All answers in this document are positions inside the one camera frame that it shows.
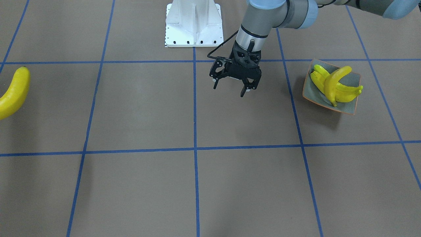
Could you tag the small yellow banana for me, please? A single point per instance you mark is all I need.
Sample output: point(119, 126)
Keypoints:
point(345, 97)

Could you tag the large curved yellow banana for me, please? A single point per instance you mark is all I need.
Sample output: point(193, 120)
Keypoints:
point(331, 83)

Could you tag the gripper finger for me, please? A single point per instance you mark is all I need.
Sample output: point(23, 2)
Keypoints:
point(216, 81)
point(248, 85)

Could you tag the grey square plate orange rim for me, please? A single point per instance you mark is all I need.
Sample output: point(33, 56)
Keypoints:
point(314, 95)

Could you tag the yellow banana across basket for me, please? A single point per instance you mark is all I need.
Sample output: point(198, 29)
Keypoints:
point(319, 75)

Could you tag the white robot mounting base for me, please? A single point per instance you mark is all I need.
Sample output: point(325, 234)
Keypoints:
point(193, 23)

